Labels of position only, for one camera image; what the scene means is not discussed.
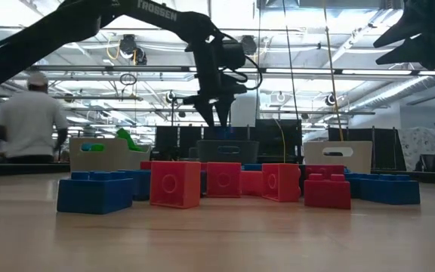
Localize thin yellow cable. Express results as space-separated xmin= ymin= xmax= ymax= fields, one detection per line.
xmin=273 ymin=118 xmax=287 ymax=165

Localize black framed panels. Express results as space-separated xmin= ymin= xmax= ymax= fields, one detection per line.
xmin=327 ymin=127 xmax=406 ymax=172

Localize long ceiling light strip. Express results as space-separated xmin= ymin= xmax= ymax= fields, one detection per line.
xmin=28 ymin=64 xmax=435 ymax=76

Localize white patterned panel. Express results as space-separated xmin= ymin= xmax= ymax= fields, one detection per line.
xmin=397 ymin=127 xmax=435 ymax=175

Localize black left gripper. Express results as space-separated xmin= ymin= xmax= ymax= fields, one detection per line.
xmin=183 ymin=37 xmax=248 ymax=128

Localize silver ceiling duct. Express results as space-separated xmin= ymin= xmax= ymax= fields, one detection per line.
xmin=347 ymin=74 xmax=435 ymax=113

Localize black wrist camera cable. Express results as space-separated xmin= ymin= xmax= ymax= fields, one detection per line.
xmin=209 ymin=24 xmax=264 ymax=91

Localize long black cable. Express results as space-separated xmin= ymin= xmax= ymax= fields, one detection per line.
xmin=281 ymin=0 xmax=300 ymax=122

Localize white column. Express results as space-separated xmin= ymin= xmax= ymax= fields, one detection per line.
xmin=231 ymin=79 xmax=261 ymax=128

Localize teal plastic bin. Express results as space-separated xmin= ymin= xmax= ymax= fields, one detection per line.
xmin=196 ymin=140 xmax=261 ymax=165

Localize black panel wall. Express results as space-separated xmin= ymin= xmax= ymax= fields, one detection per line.
xmin=153 ymin=119 xmax=304 ymax=168

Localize light grey plastic bin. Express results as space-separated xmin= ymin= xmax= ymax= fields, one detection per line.
xmin=69 ymin=137 xmax=153 ymax=173

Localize white plastic bin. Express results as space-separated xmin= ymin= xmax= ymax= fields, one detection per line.
xmin=303 ymin=141 xmax=374 ymax=175

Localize small orange toy block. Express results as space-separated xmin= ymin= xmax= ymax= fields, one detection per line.
xmin=149 ymin=160 xmax=202 ymax=210
xmin=239 ymin=170 xmax=264 ymax=197
xmin=205 ymin=162 xmax=242 ymax=199
xmin=261 ymin=162 xmax=302 ymax=203

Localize black ceiling cable reel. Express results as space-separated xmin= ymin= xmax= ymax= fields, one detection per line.
xmin=134 ymin=47 xmax=148 ymax=66
xmin=119 ymin=34 xmax=138 ymax=57
xmin=241 ymin=35 xmax=258 ymax=57

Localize long yellow cable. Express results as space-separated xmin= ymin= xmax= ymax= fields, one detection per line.
xmin=322 ymin=0 xmax=344 ymax=143

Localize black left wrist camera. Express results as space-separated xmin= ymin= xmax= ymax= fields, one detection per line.
xmin=217 ymin=39 xmax=247 ymax=71

